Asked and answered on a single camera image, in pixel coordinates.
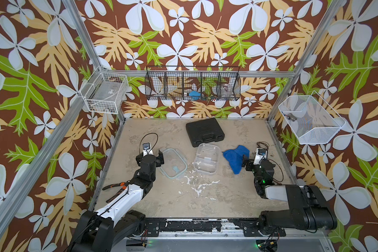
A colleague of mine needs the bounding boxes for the black wire wall basket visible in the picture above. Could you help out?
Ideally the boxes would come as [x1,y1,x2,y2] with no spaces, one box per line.
[144,66,242,101]

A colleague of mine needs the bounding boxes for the blue microfiber cloth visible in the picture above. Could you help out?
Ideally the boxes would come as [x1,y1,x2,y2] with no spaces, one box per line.
[223,145,250,175]

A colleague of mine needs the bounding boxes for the black plastic tool case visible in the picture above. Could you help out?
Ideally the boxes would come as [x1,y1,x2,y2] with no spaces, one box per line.
[186,118,225,148]

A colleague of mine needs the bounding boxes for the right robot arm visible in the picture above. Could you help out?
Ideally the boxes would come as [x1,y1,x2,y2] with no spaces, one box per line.
[242,155,338,236]

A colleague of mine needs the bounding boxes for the white wire basket left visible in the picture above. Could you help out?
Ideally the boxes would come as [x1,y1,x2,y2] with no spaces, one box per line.
[80,67,129,114]

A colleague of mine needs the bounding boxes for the orange handled pliers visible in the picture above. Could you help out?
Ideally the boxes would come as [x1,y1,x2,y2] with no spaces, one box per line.
[102,181,130,203]

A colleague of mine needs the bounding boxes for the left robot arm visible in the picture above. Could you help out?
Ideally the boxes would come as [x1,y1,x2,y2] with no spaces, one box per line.
[65,143,164,252]

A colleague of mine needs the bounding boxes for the blue item in basket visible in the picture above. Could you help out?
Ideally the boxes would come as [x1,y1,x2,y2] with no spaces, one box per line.
[189,91,201,100]

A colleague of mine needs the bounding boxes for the white mesh basket right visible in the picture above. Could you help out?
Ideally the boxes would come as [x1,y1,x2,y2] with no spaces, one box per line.
[278,91,346,145]

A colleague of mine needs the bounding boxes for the clear lunch box container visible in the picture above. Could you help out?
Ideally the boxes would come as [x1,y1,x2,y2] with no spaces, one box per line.
[192,143,222,175]

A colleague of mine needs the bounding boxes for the teal-rimmed lunch box lid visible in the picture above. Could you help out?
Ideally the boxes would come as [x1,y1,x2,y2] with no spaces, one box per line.
[160,148,188,179]

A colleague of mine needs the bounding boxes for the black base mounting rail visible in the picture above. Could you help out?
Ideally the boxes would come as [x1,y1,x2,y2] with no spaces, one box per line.
[144,218,286,238]

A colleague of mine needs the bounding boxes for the black yellow charger box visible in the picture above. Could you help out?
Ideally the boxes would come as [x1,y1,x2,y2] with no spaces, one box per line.
[256,141,269,156]

